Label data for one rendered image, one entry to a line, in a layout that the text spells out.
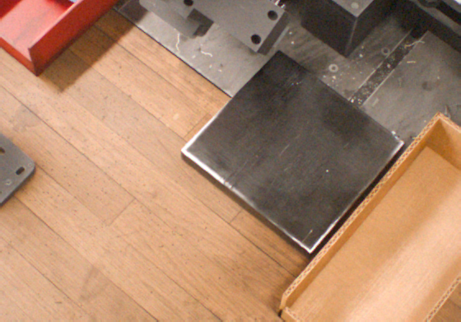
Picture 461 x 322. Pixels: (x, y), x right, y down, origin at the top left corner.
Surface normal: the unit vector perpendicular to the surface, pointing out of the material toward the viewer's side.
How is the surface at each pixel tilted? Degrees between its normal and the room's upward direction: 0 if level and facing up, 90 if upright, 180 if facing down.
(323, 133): 0
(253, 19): 31
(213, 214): 0
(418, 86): 0
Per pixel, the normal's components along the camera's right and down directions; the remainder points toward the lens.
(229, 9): -0.29, 0.00
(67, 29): 0.76, 0.59
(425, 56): 0.02, -0.44
